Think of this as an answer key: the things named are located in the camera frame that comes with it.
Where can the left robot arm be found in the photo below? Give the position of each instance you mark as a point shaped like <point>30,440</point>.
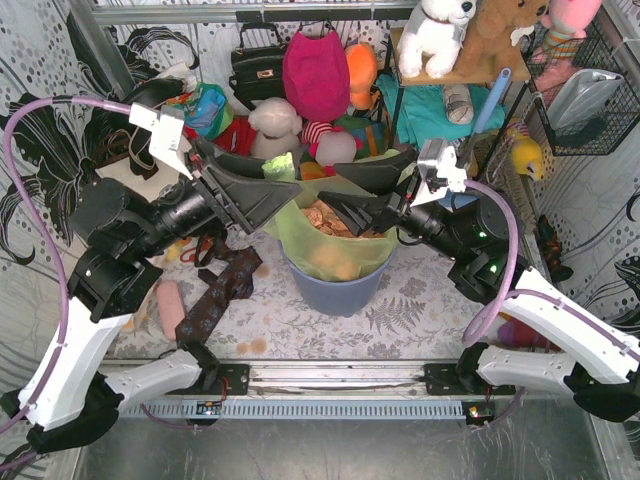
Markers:
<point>68,402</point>

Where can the orange plush toy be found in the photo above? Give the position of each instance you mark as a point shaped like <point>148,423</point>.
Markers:
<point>362,66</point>

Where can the magenta fuzzy bag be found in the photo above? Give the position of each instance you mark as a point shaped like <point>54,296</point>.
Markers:
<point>316,77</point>

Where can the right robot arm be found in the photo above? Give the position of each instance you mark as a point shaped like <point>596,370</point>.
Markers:
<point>597,365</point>

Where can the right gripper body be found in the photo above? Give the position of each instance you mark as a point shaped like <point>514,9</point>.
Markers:
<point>396,201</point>

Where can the black leather handbag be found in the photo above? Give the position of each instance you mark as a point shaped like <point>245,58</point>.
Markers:
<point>258,72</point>

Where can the green trash bag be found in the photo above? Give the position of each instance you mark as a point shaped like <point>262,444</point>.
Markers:
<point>298,237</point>

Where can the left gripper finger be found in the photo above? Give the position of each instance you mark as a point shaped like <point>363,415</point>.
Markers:
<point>230,157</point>
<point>251,202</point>

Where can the rainbow striped cloth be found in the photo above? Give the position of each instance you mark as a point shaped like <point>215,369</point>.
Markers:
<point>374,136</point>

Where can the pink plush toy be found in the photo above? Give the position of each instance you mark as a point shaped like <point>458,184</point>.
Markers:
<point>565,24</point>

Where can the brown teddy bear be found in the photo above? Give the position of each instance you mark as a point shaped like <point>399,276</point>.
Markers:
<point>489,34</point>

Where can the silver foil pouch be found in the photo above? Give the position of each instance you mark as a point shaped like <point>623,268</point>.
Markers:
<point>582,97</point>

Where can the white plush dog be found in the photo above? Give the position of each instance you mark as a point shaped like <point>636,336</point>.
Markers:
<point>432,37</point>

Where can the brown floral cloth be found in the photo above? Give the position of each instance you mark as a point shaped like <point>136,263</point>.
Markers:
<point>229,276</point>

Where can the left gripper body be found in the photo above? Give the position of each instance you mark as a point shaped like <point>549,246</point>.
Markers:
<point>211,191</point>

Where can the blue handled broom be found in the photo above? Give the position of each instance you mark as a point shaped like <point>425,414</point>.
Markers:
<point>493,98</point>

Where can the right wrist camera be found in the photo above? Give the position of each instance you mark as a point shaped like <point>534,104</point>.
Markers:
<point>438,171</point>

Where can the red cloth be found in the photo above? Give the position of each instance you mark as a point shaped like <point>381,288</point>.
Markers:
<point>237,138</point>

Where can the yellow plush duck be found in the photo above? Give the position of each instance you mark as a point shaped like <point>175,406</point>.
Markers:
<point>525,153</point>

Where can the teal folded cloth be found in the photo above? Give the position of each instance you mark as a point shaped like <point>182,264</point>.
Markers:
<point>423,116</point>

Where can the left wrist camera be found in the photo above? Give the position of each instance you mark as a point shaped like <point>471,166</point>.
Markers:
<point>165,127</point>

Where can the purple orange sock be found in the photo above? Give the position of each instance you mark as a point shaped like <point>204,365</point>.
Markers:
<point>516,334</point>

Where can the blue trash bin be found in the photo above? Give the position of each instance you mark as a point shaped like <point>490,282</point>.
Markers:
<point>348,293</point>

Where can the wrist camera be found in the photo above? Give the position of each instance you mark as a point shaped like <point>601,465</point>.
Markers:
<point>165,127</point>
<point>438,171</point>

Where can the crumpled orange paper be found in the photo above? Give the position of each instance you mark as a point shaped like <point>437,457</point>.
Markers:
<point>330,235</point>

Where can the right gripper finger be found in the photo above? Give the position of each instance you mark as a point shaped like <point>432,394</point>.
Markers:
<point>362,214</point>
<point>377,177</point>

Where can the black wire basket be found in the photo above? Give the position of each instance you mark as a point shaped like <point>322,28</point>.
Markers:
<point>602,134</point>

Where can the pink head plush doll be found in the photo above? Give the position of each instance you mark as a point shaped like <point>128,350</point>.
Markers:
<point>330,145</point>

